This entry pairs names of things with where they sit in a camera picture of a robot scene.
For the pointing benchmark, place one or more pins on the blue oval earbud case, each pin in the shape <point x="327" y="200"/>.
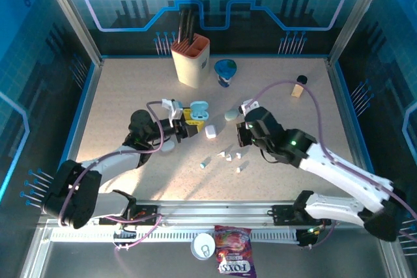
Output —
<point x="199" y="106"/>

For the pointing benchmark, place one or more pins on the white square earbud case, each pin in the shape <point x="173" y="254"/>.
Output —
<point x="210" y="131"/>

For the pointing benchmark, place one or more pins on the pale mint earbud case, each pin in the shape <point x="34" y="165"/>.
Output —
<point x="231" y="115"/>

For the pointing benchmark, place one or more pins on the white oval earbud case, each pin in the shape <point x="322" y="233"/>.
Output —
<point x="168" y="147"/>

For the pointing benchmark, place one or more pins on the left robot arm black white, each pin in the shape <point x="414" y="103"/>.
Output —
<point x="110" y="161"/>

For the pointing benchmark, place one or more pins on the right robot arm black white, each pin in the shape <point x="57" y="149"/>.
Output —
<point x="342" y="174"/>

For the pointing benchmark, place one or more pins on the beige knife block orange rim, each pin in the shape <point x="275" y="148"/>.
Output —
<point x="192" y="66"/>

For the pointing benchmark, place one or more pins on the spice bottle black cap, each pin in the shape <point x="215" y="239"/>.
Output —
<point x="302" y="79"/>

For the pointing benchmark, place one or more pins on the blue lidded plastic cup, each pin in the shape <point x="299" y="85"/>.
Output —
<point x="224" y="68"/>

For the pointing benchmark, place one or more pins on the white round can lid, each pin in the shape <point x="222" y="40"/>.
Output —
<point x="198" y="242"/>

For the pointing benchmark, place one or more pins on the purple candy bag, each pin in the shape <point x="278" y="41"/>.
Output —
<point x="233" y="252"/>

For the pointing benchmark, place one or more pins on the small black controller box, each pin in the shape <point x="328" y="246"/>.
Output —
<point x="307" y="237"/>

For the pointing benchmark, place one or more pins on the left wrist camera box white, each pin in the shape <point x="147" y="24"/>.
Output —
<point x="174" y="110"/>

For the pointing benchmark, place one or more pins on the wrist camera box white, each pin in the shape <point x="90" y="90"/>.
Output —
<point x="252" y="106"/>
<point x="174" y="110"/>

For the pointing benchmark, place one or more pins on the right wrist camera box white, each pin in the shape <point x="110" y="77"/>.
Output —
<point x="252" y="106"/>

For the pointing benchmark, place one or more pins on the aluminium side rail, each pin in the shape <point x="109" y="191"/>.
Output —
<point x="92" y="86"/>
<point x="340" y="95"/>

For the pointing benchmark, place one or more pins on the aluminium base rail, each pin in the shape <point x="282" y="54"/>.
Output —
<point x="211" y="211"/>

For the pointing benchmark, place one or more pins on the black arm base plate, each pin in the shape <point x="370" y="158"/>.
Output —
<point x="146" y="214"/>
<point x="283" y="214"/>

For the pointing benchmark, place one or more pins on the aluminium frame post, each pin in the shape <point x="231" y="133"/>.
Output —
<point x="71" y="14"/>
<point x="355" y="14"/>

